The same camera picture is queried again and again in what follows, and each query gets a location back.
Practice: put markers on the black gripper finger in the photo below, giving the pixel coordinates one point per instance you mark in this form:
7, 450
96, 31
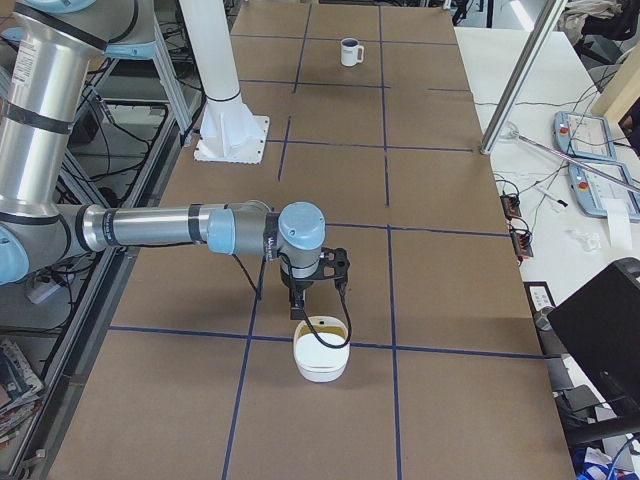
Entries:
297, 304

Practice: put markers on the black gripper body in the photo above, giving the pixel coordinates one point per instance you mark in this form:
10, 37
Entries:
298, 288

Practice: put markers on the white ribbed plastic cup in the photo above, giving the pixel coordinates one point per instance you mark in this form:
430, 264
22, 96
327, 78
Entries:
351, 52

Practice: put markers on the white lidded bin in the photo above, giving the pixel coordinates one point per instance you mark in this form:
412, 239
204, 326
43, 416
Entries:
316, 362

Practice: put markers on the blue teach pendant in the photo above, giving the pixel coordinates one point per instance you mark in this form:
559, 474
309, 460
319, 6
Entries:
580, 135
590, 188

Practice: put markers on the black monitor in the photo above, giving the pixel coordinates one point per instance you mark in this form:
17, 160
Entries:
599, 327

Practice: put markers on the stack of books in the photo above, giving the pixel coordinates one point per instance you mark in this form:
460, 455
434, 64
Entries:
21, 390

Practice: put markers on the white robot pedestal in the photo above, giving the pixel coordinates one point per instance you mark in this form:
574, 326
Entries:
229, 131

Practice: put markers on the aluminium frame rack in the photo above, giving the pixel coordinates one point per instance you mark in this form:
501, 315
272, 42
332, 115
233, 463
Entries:
59, 315

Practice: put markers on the aluminium frame post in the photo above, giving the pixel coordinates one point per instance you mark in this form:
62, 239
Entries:
537, 38

